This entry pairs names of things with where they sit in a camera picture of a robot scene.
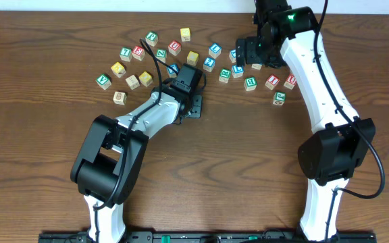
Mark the yellow block lower left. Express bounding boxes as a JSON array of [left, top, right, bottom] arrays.
[[139, 72, 153, 87]]

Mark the green j block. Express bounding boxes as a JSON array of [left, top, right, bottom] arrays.
[[272, 91, 286, 106], [145, 32, 159, 47]]

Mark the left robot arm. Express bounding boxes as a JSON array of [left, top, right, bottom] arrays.
[[70, 78, 202, 242]]

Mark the blue 2 block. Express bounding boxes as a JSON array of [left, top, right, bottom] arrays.
[[203, 57, 215, 72]]

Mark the pineapple picture block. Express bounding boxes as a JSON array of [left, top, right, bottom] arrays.
[[113, 91, 127, 105]]

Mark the blue l block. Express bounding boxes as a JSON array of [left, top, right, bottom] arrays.
[[232, 65, 244, 78], [208, 43, 222, 59]]

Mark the blue 5 block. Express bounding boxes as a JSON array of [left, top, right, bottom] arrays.
[[251, 63, 262, 70]]

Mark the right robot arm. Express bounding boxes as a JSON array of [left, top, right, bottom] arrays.
[[236, 0, 375, 242]]

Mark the plain I-side block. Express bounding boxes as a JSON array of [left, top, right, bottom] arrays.
[[126, 75, 140, 90]]

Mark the red U block left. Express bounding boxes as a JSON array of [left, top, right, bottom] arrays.
[[168, 40, 182, 56]]

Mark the yellow block centre upper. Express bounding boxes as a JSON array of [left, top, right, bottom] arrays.
[[187, 51, 199, 66]]

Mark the red u block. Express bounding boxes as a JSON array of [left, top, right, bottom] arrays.
[[284, 74, 296, 90], [168, 40, 182, 56]]

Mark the green J block top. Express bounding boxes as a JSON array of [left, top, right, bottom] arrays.
[[145, 32, 159, 47]]

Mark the green R block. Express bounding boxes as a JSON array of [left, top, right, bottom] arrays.
[[219, 68, 231, 83]]

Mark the blue L block lower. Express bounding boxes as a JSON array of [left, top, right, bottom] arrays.
[[232, 65, 244, 78]]

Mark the green Z block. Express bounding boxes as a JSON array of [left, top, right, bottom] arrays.
[[155, 49, 167, 63]]

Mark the yellow block top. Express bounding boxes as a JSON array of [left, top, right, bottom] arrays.
[[180, 28, 191, 42]]

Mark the green V block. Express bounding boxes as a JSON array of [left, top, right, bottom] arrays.
[[96, 74, 111, 90]]

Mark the blue T block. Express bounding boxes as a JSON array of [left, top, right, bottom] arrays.
[[167, 63, 179, 78]]

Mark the yellow K block left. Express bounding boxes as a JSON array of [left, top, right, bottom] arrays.
[[111, 62, 126, 78]]

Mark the green 7 block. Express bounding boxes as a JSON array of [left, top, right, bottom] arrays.
[[120, 47, 132, 62]]

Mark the red E block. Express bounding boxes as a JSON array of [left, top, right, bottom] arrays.
[[132, 46, 146, 61]]

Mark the blue L block upper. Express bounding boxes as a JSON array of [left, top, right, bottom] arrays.
[[208, 43, 222, 59]]

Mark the green B block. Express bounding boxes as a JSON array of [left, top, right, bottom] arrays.
[[244, 77, 257, 91]]

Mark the blue P block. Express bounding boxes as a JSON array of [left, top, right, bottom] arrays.
[[229, 49, 236, 63]]

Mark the red U block right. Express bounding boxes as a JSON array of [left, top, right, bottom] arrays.
[[284, 74, 296, 90]]

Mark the green J block right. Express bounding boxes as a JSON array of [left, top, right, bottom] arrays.
[[272, 91, 286, 106]]

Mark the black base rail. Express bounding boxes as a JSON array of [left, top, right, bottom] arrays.
[[38, 229, 378, 243]]

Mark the red I block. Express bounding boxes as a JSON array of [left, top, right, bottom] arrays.
[[265, 74, 280, 90]]

